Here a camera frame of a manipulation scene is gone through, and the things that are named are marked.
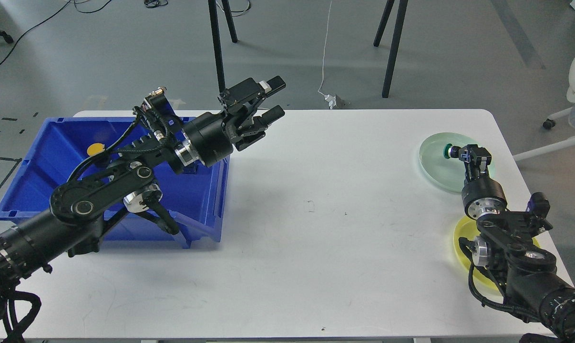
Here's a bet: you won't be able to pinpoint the blue plastic bin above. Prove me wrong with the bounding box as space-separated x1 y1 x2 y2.
0 117 229 248

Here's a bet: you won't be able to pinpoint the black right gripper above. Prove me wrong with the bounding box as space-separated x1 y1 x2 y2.
459 146 507 220

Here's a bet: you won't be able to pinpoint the black tripod legs left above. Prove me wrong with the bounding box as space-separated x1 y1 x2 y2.
207 0 238 92

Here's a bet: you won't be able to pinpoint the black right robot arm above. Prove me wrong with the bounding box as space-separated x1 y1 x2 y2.
444 145 575 343

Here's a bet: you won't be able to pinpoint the yellow push button in bin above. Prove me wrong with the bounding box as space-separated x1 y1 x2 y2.
86 142 106 159

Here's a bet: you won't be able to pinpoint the light green plate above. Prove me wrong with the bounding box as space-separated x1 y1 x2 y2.
419 132 480 193

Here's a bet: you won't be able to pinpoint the black floor cable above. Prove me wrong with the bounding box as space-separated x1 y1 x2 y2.
0 0 113 78

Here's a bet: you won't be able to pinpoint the yellow plate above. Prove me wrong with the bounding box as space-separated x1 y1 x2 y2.
453 212 551 297

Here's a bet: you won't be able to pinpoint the white cable with plug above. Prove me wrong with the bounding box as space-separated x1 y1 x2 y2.
317 0 351 110

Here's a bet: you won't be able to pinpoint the dark green push button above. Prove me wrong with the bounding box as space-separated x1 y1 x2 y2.
443 143 477 164

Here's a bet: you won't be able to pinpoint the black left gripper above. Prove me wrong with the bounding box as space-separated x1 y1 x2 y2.
175 76 286 167

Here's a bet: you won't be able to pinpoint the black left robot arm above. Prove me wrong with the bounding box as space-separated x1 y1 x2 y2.
0 76 286 343

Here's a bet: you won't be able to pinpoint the black tripod legs right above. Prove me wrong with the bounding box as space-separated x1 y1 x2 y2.
373 0 408 99

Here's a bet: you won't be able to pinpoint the black tripod legs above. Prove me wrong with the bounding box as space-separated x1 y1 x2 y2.
207 0 238 92
373 0 408 99

